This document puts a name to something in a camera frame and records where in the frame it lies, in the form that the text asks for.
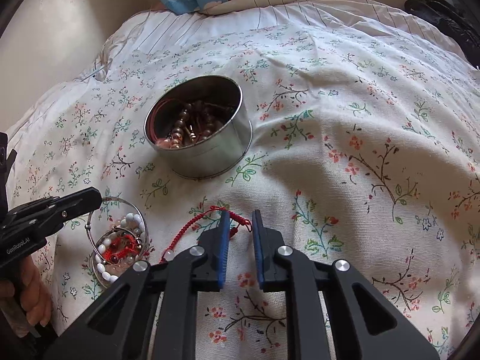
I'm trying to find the red braided cord bracelet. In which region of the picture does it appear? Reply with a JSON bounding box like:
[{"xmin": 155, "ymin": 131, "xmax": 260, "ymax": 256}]
[{"xmin": 158, "ymin": 205, "xmax": 253, "ymax": 265}]

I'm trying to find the silver bangle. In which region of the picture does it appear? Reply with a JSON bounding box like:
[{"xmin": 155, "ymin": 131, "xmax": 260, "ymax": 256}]
[{"xmin": 85, "ymin": 196, "xmax": 150, "ymax": 249}]

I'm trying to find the red knot charm bracelet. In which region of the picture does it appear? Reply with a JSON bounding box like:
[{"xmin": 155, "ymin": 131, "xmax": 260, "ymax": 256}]
[{"xmin": 102, "ymin": 232, "xmax": 142, "ymax": 265}]

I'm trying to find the brown bead bracelet in tin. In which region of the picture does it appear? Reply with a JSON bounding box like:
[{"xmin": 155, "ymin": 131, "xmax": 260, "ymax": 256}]
[{"xmin": 170, "ymin": 98, "xmax": 226, "ymax": 146}]

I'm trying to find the pink pearl bracelet in tin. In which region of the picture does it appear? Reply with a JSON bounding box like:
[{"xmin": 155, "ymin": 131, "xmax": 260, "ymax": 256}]
[{"xmin": 155, "ymin": 130, "xmax": 189, "ymax": 151}]

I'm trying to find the person's left hand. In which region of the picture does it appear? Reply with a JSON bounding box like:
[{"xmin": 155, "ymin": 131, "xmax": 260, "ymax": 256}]
[{"xmin": 1, "ymin": 256, "xmax": 52, "ymax": 338}]

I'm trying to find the white bead bracelet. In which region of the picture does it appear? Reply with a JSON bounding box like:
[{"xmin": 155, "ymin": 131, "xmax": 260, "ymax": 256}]
[{"xmin": 93, "ymin": 212, "xmax": 147, "ymax": 285}]

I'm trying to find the round silver metal tin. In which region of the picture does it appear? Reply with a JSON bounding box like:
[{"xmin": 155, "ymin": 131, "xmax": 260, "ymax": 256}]
[{"xmin": 144, "ymin": 76, "xmax": 253, "ymax": 179}]

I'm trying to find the black clothing pile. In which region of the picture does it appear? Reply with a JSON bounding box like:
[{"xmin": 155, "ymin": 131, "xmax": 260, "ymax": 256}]
[{"xmin": 404, "ymin": 0, "xmax": 479, "ymax": 68}]

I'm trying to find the floral white bed sheet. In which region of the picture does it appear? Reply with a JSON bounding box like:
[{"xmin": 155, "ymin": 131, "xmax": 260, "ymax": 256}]
[{"xmin": 7, "ymin": 0, "xmax": 479, "ymax": 359}]

